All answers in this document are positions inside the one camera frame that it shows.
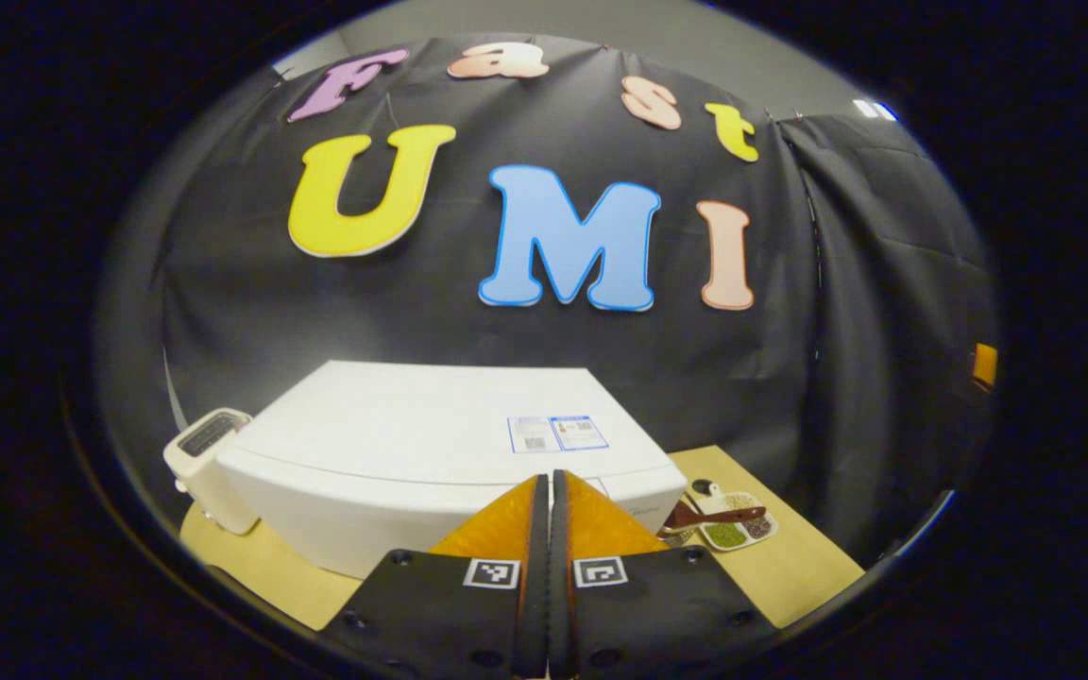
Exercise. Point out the black backdrop cloth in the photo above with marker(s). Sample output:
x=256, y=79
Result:
x=223, y=302

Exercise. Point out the small ceiling light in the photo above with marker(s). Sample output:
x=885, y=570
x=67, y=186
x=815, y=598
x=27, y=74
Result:
x=875, y=109

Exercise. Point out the white divided dish with beans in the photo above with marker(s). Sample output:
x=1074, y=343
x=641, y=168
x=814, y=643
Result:
x=723, y=536

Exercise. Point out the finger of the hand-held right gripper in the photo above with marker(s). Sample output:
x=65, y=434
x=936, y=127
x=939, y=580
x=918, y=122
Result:
x=984, y=364

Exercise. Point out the white microwave oven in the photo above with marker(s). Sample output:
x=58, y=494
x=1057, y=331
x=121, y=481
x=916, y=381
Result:
x=412, y=425

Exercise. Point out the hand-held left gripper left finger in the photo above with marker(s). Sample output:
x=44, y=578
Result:
x=533, y=614

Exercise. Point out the brown wooden spoon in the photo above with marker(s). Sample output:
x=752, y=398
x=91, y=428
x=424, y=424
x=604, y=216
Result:
x=695, y=518

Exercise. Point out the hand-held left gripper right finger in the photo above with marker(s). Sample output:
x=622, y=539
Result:
x=563, y=614

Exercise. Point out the white toaster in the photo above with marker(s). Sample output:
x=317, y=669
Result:
x=213, y=482

